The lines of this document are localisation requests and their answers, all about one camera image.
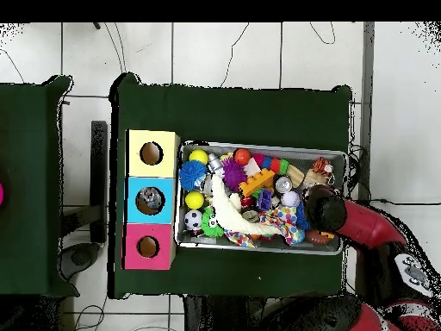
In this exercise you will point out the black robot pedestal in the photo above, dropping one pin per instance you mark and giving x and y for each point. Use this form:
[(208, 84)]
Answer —
[(220, 317)]

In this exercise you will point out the small soccer ball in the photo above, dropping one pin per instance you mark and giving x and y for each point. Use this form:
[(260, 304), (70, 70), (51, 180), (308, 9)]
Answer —
[(193, 218)]

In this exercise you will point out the orange ball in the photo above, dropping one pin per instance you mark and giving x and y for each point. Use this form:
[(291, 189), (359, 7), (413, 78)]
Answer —
[(242, 156)]

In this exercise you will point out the yellow ball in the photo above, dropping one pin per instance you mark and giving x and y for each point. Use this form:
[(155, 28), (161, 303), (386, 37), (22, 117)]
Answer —
[(194, 200), (198, 156)]

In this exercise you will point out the white baseball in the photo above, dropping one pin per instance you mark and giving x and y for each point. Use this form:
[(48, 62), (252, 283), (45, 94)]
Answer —
[(291, 198)]

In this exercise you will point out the pink round object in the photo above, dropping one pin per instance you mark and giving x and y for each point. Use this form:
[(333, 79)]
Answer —
[(1, 194)]

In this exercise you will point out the orange tiger striped toy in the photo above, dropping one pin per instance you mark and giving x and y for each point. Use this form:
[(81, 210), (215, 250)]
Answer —
[(322, 165)]

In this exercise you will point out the shallow clear mesh bin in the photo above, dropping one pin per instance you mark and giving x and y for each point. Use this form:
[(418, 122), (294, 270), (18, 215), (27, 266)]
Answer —
[(207, 243)]

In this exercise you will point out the purple toy building block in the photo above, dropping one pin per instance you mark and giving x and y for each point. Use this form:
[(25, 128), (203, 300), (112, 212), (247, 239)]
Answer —
[(265, 200)]

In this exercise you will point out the orange toy building block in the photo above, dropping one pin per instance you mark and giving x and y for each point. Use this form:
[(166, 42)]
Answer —
[(256, 182)]

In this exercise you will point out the purple spiky ball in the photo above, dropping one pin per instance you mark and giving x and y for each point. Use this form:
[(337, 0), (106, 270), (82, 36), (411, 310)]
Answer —
[(234, 174)]

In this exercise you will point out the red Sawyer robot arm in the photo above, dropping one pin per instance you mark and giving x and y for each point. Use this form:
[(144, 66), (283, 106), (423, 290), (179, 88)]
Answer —
[(365, 224)]

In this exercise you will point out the colourful patterned cloth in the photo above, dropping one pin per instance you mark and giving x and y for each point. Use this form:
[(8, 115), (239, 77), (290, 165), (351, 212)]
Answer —
[(282, 222)]

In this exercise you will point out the wooden box with three holes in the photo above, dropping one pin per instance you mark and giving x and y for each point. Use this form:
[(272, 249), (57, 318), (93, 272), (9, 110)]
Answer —
[(138, 234)]

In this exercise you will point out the cream knitted cloth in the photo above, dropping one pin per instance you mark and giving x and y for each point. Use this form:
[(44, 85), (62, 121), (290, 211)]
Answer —
[(227, 210)]

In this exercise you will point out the dark green table cloth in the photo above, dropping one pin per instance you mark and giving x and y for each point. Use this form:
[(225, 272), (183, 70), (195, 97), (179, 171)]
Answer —
[(31, 193), (241, 110)]

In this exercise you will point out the large blue spiky ball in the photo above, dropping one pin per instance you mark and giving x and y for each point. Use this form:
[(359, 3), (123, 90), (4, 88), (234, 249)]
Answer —
[(192, 175)]

